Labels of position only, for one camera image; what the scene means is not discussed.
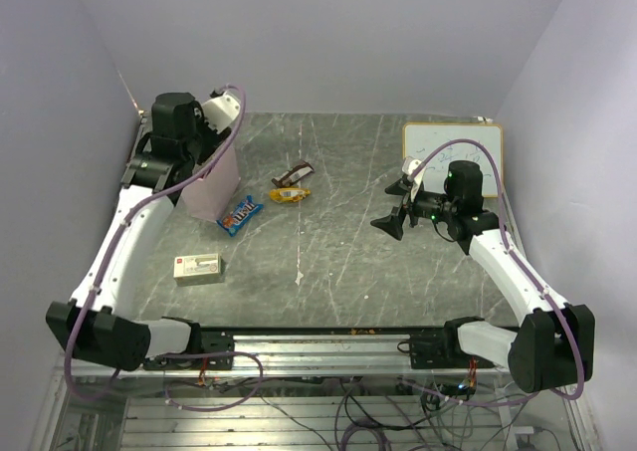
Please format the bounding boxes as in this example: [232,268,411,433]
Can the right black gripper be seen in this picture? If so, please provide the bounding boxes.
[370,178,457,239]

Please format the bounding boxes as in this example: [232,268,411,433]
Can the pink paper bag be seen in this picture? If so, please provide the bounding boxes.
[181,145,241,222]

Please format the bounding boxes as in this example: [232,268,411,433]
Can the small whiteboard with stand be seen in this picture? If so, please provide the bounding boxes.
[401,120,505,199]

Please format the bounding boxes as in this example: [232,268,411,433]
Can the blue M&Ms packet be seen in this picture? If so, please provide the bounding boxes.
[216,195,264,237]

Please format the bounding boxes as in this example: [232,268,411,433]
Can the yellow M&Ms packet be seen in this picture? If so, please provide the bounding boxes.
[269,187,311,203]

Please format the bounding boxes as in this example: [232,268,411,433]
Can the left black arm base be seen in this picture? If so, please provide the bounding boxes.
[142,326,235,371]

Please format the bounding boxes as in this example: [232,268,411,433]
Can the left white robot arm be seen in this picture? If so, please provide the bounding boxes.
[46,85,245,371]

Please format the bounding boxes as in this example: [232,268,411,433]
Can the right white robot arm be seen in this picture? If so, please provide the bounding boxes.
[371,157,595,399]

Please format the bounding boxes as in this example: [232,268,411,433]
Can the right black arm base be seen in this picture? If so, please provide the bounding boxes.
[385,327,496,370]

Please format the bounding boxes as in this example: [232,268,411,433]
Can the brown chocolate bar wrapper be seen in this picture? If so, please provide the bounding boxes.
[271,160,315,188]

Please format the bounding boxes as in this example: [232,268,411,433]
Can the white cardboard box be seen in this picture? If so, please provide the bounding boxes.
[173,253,225,287]

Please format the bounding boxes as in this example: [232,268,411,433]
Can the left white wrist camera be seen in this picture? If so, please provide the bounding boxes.
[202,92,241,132]

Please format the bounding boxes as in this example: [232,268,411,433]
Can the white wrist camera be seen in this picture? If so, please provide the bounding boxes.
[401,156,424,201]
[202,92,241,132]

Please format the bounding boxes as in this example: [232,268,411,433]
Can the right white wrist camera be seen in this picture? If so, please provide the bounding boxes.
[401,156,424,201]

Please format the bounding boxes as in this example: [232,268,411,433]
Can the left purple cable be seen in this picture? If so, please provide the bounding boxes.
[63,83,266,413]

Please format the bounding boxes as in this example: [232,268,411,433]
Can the purple cable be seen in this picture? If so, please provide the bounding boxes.
[63,83,266,413]
[397,137,587,410]

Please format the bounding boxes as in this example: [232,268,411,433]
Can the aluminium frame rail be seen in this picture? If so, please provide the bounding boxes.
[53,332,581,378]

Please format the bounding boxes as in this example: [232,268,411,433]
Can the loose floor cables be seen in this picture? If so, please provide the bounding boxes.
[163,370,499,451]

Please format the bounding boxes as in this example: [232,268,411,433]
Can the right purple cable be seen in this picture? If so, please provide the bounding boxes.
[397,137,587,410]

